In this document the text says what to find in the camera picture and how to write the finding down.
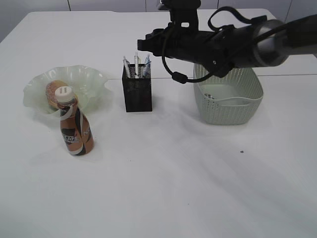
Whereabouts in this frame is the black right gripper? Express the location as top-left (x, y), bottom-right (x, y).
top-left (137, 22), bottom-right (261, 78)

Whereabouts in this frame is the beige retractable pen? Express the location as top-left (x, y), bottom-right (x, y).
top-left (134, 51), bottom-right (139, 78)

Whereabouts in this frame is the blue retractable pen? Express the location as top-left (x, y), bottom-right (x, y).
top-left (143, 54), bottom-right (151, 78)

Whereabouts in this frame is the grey retractable pen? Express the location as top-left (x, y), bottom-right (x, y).
top-left (123, 56), bottom-right (131, 78)

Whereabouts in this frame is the paper ball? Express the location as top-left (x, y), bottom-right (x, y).
top-left (204, 93), bottom-right (215, 100)

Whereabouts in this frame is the sugared orange bread bun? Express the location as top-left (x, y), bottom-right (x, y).
top-left (46, 80), bottom-right (68, 110)

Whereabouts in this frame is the brown Nescafe coffee bottle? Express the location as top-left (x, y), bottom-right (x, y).
top-left (55, 86), bottom-right (94, 156)

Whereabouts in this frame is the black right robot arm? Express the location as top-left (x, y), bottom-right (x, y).
top-left (137, 15), bottom-right (317, 77)

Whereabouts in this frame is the black mesh pen holder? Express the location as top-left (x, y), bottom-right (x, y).
top-left (122, 64), bottom-right (153, 113)

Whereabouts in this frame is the green wavy glass plate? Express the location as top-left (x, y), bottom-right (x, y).
top-left (23, 65), bottom-right (107, 118)

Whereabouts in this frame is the green plastic woven basket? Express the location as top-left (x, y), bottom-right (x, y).
top-left (193, 68), bottom-right (264, 125)

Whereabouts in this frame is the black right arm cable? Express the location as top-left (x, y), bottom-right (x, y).
top-left (161, 6), bottom-right (317, 85)

